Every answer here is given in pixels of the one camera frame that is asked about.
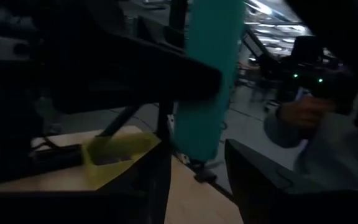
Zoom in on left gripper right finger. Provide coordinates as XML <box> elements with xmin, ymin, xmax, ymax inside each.
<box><xmin>225</xmin><ymin>139</ymin><xmax>358</xmax><ymax>224</ymax></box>

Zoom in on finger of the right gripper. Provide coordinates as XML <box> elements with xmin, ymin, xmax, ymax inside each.
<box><xmin>44</xmin><ymin>28</ymin><xmax>223</xmax><ymax>113</ymax></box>

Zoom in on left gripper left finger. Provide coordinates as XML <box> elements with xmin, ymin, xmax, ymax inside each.
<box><xmin>0</xmin><ymin>139</ymin><xmax>174</xmax><ymax>224</ymax></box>

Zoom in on teal toy block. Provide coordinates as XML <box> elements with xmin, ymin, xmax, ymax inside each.
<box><xmin>172</xmin><ymin>0</ymin><xmax>247</xmax><ymax>163</ymax></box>

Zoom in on yellow plastic bin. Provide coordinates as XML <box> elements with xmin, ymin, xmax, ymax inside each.
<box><xmin>81</xmin><ymin>132</ymin><xmax>163</xmax><ymax>190</ymax></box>

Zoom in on person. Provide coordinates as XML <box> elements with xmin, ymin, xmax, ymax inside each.
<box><xmin>262</xmin><ymin>93</ymin><xmax>358</xmax><ymax>194</ymax></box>

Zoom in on person's hand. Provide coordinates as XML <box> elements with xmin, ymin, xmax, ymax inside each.
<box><xmin>277</xmin><ymin>95</ymin><xmax>335</xmax><ymax>131</ymax></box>

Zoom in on black device green lights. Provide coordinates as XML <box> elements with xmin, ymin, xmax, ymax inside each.
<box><xmin>258</xmin><ymin>34</ymin><xmax>358</xmax><ymax>108</ymax></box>

